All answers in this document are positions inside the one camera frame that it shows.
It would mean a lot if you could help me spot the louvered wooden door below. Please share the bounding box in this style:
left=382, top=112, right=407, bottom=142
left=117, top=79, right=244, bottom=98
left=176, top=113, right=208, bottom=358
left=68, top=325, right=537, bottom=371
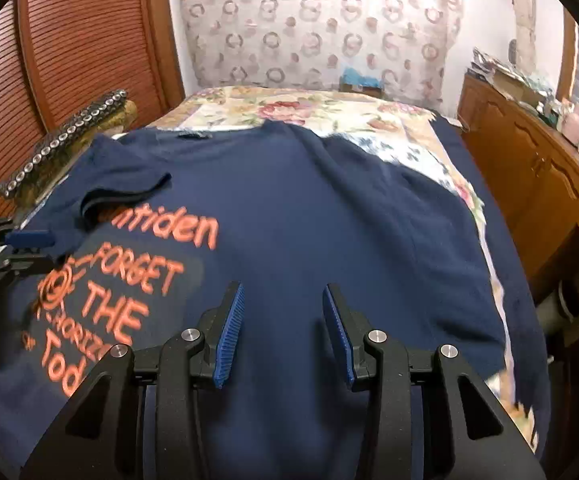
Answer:
left=0, top=0, right=186, bottom=221

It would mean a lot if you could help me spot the studded olive handbag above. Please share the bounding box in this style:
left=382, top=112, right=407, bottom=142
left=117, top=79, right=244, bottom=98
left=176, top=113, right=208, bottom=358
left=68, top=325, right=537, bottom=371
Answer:
left=0, top=89, right=137, bottom=207

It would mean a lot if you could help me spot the wooden cabinet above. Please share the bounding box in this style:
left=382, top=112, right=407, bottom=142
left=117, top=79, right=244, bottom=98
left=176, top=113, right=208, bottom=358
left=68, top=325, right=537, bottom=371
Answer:
left=457, top=72, right=579, bottom=341

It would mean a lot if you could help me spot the clutter of small items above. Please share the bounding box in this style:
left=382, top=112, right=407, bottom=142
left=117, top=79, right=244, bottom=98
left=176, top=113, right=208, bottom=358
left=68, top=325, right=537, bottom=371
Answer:
left=469, top=45, right=579, bottom=181

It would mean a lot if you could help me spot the navy printed t-shirt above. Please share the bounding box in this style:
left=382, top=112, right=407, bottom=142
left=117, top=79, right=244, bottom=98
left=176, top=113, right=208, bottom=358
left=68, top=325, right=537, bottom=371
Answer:
left=0, top=120, right=507, bottom=480

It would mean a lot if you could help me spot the ring patterned curtain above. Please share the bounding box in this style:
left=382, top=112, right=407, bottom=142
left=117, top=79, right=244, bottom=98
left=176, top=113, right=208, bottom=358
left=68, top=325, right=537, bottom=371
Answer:
left=176, top=0, right=466, bottom=111

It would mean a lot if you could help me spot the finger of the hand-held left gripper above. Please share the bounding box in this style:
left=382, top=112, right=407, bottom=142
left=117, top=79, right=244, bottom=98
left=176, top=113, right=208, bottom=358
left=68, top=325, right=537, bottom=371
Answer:
left=4, top=229, right=56, bottom=252
left=0, top=254, right=67, bottom=283

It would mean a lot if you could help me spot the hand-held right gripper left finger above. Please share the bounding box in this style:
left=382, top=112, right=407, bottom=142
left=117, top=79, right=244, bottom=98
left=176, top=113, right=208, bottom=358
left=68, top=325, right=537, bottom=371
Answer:
left=19, top=281, right=246, bottom=480

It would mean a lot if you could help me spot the navy blanket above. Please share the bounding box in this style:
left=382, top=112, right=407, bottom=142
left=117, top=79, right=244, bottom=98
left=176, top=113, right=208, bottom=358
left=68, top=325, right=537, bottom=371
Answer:
left=429, top=115, right=553, bottom=456

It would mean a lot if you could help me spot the grey round bin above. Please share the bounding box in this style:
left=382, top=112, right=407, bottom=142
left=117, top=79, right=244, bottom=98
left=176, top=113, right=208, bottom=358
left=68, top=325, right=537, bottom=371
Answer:
left=534, top=280, right=579, bottom=332

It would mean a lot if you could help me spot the floral bed quilt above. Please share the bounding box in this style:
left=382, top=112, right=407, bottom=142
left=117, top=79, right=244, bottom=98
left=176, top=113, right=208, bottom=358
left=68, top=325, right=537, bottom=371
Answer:
left=109, top=85, right=540, bottom=453

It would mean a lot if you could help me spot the beige hanging cloth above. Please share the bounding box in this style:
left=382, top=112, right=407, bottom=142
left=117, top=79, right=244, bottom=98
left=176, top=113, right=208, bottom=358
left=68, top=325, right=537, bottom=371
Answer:
left=511, top=0, right=536, bottom=58

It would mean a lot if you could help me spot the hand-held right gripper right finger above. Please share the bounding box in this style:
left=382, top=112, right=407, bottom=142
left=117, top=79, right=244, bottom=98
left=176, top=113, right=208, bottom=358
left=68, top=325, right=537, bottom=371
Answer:
left=322, top=284, right=550, bottom=480

